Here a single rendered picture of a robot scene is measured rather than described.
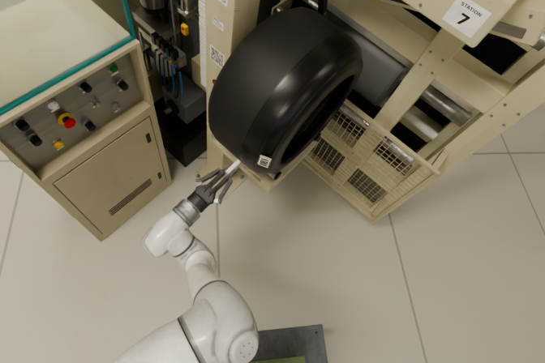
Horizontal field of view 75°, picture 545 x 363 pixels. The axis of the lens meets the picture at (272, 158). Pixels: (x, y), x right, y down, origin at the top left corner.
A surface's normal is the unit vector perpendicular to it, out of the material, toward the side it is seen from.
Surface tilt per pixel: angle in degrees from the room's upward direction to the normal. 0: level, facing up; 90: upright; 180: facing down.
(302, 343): 0
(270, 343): 0
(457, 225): 0
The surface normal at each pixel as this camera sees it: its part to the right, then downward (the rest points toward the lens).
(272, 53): -0.10, -0.19
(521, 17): -0.66, 0.62
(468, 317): 0.16, -0.45
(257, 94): -0.36, 0.13
